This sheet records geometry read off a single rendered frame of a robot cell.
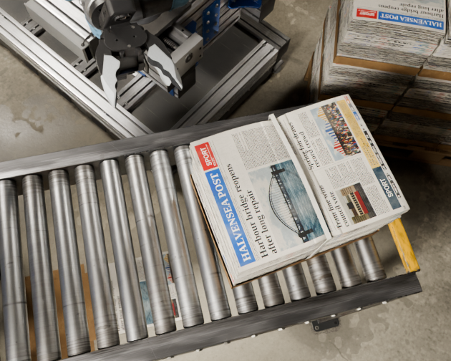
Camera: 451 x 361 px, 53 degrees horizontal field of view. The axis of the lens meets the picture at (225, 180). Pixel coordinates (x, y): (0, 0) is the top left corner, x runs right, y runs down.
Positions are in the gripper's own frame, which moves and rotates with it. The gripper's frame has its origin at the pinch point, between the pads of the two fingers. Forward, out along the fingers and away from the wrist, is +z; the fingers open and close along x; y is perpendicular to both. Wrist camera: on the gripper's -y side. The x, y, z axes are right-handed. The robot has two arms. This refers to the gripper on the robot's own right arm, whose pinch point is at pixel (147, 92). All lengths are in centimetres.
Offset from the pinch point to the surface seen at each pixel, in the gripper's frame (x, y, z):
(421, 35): -93, 31, -16
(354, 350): -66, 116, 62
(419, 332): -93, 112, 67
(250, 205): -14.7, 18.6, 18.5
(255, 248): -12.2, 19.2, 26.6
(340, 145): -37.5, 15.5, 14.0
